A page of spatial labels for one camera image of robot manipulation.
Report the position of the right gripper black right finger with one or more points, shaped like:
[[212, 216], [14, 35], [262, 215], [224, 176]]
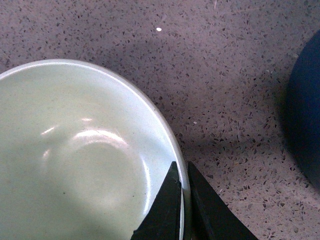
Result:
[[211, 217]]

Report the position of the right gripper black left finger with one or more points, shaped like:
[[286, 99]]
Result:
[[163, 221]]

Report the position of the green plastic bowl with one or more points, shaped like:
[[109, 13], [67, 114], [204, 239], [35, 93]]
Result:
[[83, 154]]

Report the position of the dark blue pot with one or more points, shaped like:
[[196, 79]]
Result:
[[302, 110]]

